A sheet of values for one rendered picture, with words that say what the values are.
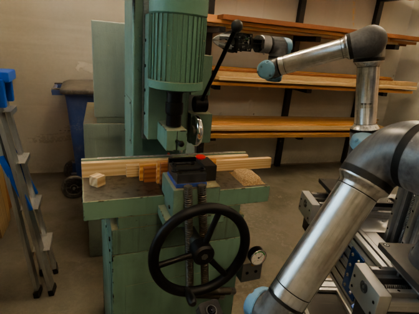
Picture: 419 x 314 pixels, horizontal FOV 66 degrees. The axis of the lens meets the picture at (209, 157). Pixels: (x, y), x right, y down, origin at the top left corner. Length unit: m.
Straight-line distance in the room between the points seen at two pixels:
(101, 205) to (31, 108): 2.53
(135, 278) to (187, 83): 0.64
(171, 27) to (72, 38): 2.39
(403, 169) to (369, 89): 0.92
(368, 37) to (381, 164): 0.81
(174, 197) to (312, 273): 0.43
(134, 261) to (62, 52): 2.52
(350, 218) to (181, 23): 0.68
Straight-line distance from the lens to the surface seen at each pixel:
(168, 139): 1.06
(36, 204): 1.88
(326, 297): 1.84
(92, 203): 0.97
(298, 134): 3.51
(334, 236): 0.63
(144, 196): 0.99
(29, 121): 3.47
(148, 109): 1.16
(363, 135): 1.43
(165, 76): 0.99
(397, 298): 1.04
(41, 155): 3.55
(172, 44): 0.99
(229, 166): 1.21
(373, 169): 0.62
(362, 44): 1.35
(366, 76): 1.49
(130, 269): 1.11
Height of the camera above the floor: 1.34
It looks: 19 degrees down
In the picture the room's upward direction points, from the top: 5 degrees clockwise
